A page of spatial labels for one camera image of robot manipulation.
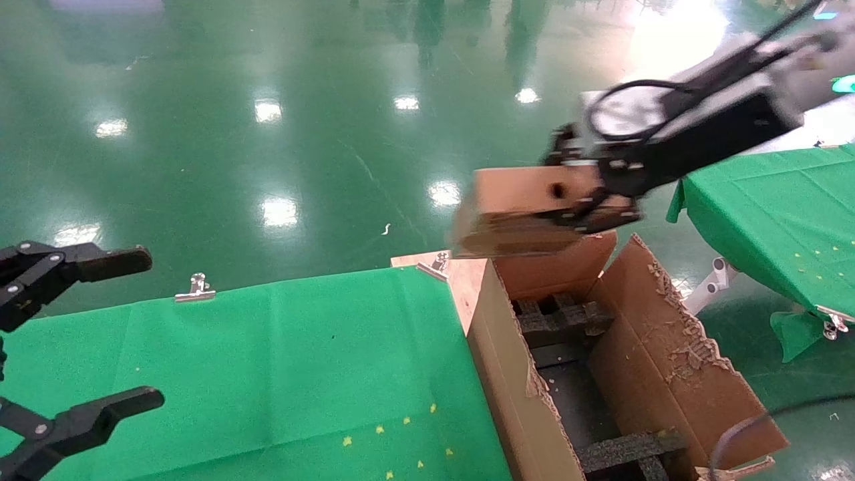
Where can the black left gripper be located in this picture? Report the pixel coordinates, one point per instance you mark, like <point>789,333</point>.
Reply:
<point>1,357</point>

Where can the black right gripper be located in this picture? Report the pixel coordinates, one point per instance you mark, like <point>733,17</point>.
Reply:
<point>701,137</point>

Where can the small brown cardboard box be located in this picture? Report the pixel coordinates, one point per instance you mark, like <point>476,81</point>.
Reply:
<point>514,200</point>

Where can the large open cardboard carton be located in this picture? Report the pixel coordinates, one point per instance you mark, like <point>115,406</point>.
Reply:
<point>668,374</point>

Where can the silver binder clip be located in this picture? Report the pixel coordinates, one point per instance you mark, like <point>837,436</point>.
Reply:
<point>195,288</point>
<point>833,324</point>
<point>434,267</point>

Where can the large green table cloth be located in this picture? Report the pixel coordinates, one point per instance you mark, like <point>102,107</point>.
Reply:
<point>234,367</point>

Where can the black foam insert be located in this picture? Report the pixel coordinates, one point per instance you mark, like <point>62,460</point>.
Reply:
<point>568,321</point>

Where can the white table leg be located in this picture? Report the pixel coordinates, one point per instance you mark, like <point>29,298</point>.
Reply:
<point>715,277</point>

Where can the green cloth with yellow specks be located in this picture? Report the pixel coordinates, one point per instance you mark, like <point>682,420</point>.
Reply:
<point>768,207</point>

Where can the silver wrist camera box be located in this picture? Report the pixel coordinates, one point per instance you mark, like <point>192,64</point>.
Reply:
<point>628,113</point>

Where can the silver camera mount bracket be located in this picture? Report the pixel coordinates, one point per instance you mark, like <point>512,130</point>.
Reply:
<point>735,60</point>

